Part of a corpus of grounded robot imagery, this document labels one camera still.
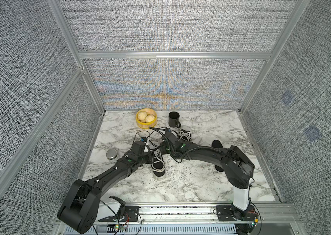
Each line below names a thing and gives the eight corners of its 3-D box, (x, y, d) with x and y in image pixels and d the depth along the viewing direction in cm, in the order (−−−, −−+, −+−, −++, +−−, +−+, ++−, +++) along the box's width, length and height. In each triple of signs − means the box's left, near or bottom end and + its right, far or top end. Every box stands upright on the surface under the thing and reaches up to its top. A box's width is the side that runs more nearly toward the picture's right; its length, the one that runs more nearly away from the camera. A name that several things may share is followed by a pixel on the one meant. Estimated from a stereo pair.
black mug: (168, 128, 110) (169, 121, 103) (168, 119, 116) (168, 111, 109) (179, 128, 110) (180, 121, 103) (178, 119, 116) (179, 111, 109)
